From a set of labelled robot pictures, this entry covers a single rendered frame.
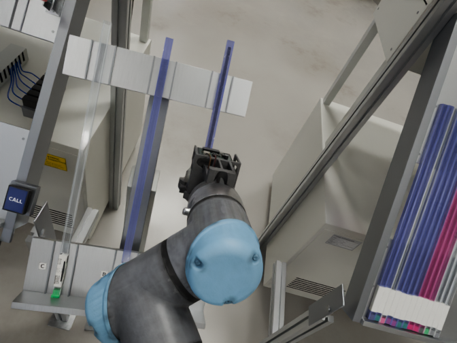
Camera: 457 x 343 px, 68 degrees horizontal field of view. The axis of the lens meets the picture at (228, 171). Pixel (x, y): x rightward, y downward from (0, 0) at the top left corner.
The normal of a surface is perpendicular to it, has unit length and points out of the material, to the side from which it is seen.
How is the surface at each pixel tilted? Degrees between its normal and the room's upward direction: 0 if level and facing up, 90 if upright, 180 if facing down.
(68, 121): 0
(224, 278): 57
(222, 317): 0
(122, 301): 44
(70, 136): 0
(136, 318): 32
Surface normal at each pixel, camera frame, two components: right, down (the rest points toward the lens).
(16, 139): 0.09, 0.09
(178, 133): 0.27, -0.60
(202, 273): 0.13, 0.34
